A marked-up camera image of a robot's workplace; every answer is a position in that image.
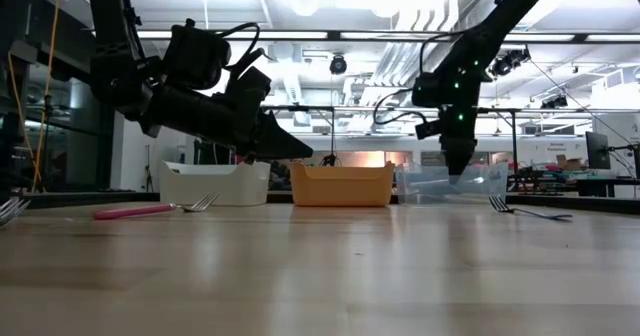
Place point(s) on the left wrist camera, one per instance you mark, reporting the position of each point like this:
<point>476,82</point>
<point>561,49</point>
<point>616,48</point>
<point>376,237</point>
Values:
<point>255,88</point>

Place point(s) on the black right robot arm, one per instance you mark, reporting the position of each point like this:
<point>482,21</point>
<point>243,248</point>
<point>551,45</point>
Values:
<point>500,21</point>

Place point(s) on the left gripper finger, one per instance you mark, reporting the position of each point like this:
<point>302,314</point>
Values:
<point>280,143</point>

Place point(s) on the dark background desk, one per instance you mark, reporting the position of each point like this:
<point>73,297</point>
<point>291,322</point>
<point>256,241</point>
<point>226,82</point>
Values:
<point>607,186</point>

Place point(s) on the black computer monitor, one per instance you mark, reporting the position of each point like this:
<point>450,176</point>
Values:
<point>597,151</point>

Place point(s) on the orange plastic bin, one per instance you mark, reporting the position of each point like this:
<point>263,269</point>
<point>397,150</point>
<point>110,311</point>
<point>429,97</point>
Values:
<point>342,186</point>

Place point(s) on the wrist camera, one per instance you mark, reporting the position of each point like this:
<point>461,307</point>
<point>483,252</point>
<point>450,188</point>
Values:
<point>429,129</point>
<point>255,88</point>

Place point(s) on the black track spotlight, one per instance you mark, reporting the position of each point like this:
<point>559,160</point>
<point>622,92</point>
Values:
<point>554,102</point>
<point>507,63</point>

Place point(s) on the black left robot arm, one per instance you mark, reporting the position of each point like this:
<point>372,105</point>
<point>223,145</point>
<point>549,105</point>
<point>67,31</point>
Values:
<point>115,26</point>

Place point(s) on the clear plastic bin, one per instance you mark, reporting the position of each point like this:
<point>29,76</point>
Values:
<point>425,188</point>

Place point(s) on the brown cardboard box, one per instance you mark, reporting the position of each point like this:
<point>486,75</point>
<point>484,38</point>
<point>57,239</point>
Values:
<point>570,163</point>

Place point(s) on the black floor stand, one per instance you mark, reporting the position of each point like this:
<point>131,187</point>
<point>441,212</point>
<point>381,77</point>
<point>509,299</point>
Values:
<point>47,141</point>

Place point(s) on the white plastic bin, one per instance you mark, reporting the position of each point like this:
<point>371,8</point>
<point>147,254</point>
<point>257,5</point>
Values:
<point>215,186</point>

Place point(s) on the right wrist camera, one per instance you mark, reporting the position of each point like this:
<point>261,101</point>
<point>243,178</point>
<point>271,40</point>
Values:
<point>429,129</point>

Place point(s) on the black overhead camera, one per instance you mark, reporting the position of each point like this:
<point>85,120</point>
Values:
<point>338,65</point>

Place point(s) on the black background rig frame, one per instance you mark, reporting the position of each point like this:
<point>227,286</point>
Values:
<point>514,151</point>

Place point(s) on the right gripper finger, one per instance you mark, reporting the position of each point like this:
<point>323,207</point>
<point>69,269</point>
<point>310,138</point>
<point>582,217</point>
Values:
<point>457,161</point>

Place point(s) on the round ceiling lamp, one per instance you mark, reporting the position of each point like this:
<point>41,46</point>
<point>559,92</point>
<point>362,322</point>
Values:
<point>305,5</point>

